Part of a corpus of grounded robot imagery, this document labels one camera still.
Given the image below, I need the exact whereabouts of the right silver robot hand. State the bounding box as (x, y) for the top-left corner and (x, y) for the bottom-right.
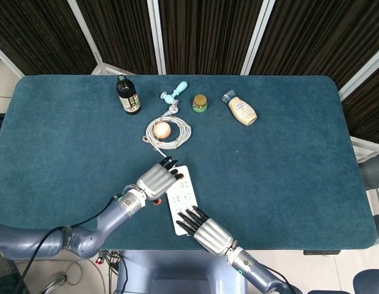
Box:
(176, 205), (235, 257)

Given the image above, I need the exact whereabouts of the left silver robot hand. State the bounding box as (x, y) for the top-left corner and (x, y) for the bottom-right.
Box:
(136, 155), (185, 205)

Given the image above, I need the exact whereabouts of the white power strip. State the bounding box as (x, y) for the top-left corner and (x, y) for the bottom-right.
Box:
(166, 165), (200, 236)

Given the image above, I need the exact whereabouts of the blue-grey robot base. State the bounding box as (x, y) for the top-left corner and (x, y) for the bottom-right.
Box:
(115, 249), (248, 294)

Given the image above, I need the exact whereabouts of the yellow onion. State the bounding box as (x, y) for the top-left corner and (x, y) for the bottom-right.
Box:
(154, 121), (172, 139)

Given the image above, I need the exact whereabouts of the dark soy sauce bottle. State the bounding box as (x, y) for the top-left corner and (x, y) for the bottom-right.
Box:
(116, 75), (142, 116)

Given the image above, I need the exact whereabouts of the teal toy hammer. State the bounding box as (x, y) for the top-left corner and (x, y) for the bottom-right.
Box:
(160, 80), (188, 105)

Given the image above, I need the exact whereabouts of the teal velvet tablecloth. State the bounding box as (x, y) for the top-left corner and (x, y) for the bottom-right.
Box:
(0, 75), (379, 252)

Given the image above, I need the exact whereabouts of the small jar gold lid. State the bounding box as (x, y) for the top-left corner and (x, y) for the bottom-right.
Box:
(191, 94), (209, 113)

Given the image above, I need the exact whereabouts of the black box under table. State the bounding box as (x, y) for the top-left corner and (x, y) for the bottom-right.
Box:
(303, 249), (342, 255)

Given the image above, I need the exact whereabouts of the beige mayonnaise squeeze bottle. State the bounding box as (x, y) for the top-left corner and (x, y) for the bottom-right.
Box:
(220, 89), (258, 127)

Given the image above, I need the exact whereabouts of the chrome chair base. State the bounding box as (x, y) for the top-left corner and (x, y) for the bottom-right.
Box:
(42, 274), (69, 294)

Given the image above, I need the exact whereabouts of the dark office chair seat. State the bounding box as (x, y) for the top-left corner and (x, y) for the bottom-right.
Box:
(351, 269), (379, 294)

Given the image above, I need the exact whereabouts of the grey chair back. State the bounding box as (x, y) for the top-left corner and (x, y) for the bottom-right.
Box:
(359, 153), (379, 192)

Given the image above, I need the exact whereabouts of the white metal rack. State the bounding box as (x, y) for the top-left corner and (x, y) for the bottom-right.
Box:
(350, 136), (379, 166)

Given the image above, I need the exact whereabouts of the grey coiled power cable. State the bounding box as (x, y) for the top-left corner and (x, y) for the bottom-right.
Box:
(141, 111), (193, 160)

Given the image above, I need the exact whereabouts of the floor cable bundle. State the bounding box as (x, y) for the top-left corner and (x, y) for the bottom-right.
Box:
(96, 249), (129, 294)

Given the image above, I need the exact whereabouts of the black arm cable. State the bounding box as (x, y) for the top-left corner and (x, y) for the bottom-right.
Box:
(16, 195), (121, 294)

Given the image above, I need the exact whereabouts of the dark folding screen white frame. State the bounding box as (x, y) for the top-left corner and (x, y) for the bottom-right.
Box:
(0, 0), (379, 145)

